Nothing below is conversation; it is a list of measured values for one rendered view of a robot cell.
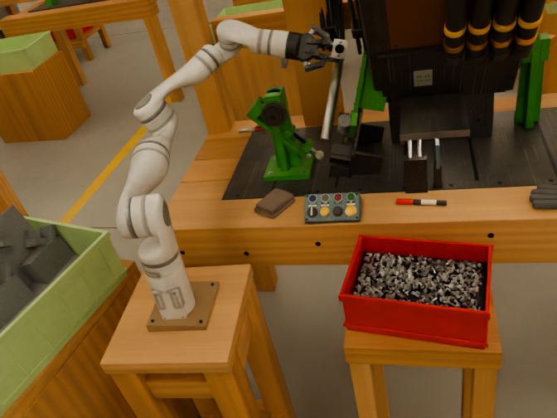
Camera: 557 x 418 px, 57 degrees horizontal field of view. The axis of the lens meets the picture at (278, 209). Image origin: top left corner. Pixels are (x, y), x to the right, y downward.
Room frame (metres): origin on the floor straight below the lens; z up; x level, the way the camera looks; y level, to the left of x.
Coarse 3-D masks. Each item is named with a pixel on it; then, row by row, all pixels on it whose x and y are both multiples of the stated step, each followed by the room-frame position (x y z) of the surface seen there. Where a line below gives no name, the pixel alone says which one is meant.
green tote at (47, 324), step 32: (32, 224) 1.39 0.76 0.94; (64, 224) 1.31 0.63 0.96; (96, 256) 1.17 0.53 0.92; (64, 288) 1.06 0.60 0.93; (96, 288) 1.13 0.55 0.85; (32, 320) 0.96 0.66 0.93; (64, 320) 1.02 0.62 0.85; (0, 352) 0.88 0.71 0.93; (32, 352) 0.93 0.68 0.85; (0, 384) 0.85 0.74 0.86; (0, 416) 0.81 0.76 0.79
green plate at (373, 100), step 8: (368, 64) 1.27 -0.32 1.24; (360, 72) 1.28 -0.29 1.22; (368, 72) 1.28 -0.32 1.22; (360, 80) 1.27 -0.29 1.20; (368, 80) 1.28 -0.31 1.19; (360, 88) 1.27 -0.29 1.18; (368, 88) 1.28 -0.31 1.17; (360, 96) 1.27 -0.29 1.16; (368, 96) 1.28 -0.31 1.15; (376, 96) 1.27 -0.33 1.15; (360, 104) 1.29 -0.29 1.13; (368, 104) 1.28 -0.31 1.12; (376, 104) 1.27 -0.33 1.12; (384, 104) 1.26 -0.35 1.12
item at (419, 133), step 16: (432, 96) 1.22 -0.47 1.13; (448, 96) 1.20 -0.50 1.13; (400, 112) 1.18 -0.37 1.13; (416, 112) 1.16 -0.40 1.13; (432, 112) 1.14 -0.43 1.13; (448, 112) 1.12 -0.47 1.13; (464, 112) 1.10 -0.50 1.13; (400, 128) 1.10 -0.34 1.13; (416, 128) 1.08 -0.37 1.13; (432, 128) 1.07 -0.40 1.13; (448, 128) 1.05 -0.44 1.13; (464, 128) 1.03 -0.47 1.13
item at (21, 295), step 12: (12, 276) 1.16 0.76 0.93; (0, 288) 1.13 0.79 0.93; (12, 288) 1.14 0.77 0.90; (24, 288) 1.16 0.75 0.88; (0, 300) 1.10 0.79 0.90; (12, 300) 1.12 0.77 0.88; (24, 300) 1.13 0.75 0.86; (0, 312) 1.08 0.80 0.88; (12, 312) 1.10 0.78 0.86; (0, 324) 1.06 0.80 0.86
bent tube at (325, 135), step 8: (336, 40) 1.41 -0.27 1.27; (344, 40) 1.41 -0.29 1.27; (336, 48) 1.42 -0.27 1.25; (344, 48) 1.40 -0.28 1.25; (336, 56) 1.38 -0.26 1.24; (344, 56) 1.38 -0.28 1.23; (336, 64) 1.45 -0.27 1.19; (336, 72) 1.46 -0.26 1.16; (336, 80) 1.46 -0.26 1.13; (336, 88) 1.45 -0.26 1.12; (328, 96) 1.44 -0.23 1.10; (336, 96) 1.44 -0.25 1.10; (328, 104) 1.42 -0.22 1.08; (336, 104) 1.42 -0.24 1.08; (328, 112) 1.40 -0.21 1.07; (328, 120) 1.38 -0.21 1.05; (328, 128) 1.37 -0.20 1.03; (328, 136) 1.35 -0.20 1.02
